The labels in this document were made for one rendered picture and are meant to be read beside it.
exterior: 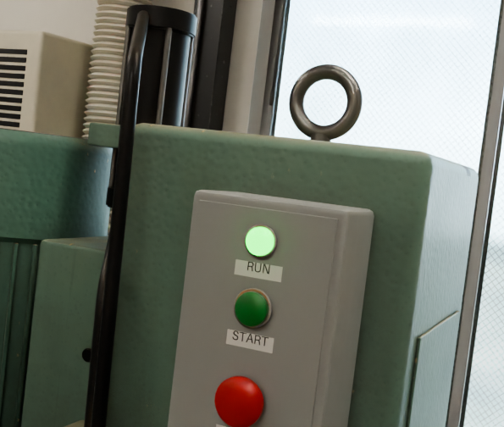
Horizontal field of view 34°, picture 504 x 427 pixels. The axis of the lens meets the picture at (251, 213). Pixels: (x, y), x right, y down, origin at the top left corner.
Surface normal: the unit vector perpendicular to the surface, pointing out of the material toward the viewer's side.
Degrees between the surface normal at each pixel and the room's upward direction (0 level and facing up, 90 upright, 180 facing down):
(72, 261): 90
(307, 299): 90
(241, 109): 90
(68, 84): 90
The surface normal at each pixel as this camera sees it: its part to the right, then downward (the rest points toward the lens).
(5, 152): 0.18, 0.07
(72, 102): 0.85, 0.13
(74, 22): -0.51, -0.02
